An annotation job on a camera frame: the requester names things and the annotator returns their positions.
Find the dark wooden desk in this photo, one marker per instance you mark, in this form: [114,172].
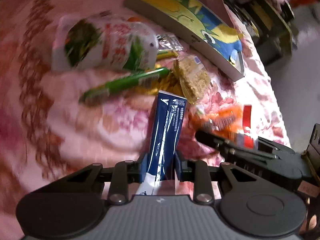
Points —
[269,27]

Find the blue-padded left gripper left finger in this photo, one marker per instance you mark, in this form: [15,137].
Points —
[143,166]

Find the yellow snack bar packet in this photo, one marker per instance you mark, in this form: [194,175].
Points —
[166,53]

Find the clear-wrapped cracker pack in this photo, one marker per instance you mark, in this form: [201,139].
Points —
[193,77]

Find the white green red snack bag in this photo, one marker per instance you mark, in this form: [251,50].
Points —
[103,41]

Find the grey box with colourful lining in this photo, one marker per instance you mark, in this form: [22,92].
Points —
[199,27]

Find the orange red-striped snack bag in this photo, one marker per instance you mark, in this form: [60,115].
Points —
[232,122]

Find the green snack stick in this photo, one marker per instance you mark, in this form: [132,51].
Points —
[103,92]

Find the blue white snack packet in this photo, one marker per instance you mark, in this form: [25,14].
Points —
[165,134]

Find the pink floral bedspread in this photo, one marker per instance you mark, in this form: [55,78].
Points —
[46,134]

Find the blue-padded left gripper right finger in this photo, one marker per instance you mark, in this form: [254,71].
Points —
[179,165]

